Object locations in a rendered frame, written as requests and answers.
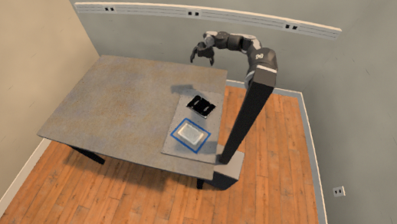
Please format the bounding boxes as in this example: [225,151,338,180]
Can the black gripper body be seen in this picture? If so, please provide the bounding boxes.
[197,38,215,58]

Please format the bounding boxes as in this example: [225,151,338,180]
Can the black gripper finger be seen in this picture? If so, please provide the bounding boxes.
[190,46,198,63]
[209,57,215,66]

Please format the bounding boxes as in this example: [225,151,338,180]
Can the black rectangular panel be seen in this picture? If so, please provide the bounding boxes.
[186,94,217,119]

